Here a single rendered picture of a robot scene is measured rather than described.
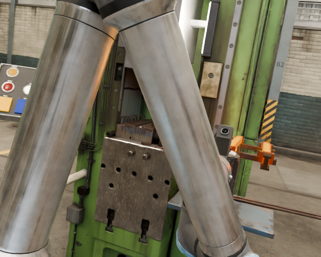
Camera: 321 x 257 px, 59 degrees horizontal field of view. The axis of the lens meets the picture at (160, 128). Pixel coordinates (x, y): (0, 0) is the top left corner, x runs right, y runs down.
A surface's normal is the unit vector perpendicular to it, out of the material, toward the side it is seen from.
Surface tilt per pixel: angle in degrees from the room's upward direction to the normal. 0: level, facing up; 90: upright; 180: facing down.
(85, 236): 90
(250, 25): 90
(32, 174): 88
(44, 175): 92
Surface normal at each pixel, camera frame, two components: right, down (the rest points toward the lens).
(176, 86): 0.26, 0.24
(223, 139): -0.21, -0.43
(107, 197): -0.32, 0.10
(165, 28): 0.48, 0.14
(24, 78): 0.16, -0.34
